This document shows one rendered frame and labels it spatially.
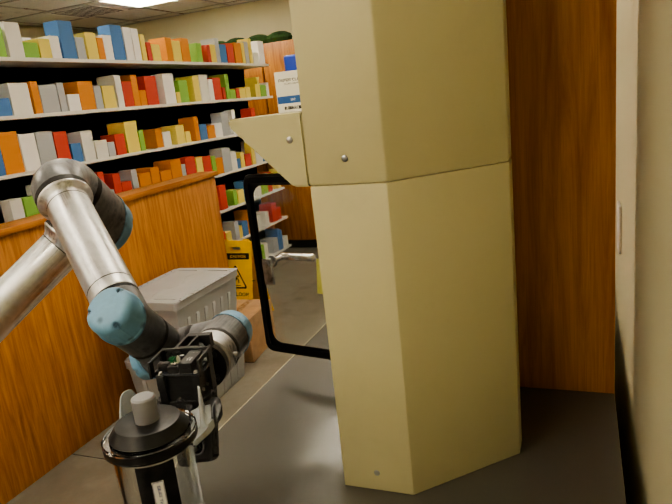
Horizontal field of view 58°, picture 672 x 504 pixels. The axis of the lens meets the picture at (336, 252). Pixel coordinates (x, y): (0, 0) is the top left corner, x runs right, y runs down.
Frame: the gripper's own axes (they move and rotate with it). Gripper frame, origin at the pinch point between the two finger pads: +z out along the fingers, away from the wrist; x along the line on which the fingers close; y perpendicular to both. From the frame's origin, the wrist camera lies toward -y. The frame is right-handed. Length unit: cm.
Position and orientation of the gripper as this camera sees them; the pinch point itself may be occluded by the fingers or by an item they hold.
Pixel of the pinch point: (154, 446)
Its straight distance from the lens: 79.0
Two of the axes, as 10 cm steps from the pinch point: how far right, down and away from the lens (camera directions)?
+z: -1.1, 2.2, -9.7
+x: 9.9, -0.7, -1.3
